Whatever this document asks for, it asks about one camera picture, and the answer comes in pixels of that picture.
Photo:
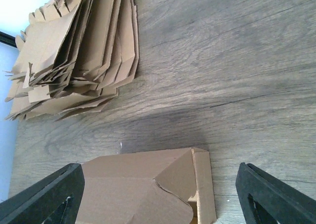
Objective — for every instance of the stack of flat cardboard blanks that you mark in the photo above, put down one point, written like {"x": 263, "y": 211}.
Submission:
{"x": 73, "y": 57}

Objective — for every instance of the black left corner frame post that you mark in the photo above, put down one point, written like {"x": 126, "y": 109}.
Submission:
{"x": 7, "y": 39}

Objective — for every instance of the brown cardboard box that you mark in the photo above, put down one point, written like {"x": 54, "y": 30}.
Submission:
{"x": 172, "y": 186}

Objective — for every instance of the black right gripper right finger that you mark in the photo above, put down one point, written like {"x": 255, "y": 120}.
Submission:
{"x": 265, "y": 199}

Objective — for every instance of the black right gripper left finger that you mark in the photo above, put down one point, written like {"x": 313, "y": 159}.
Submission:
{"x": 53, "y": 200}

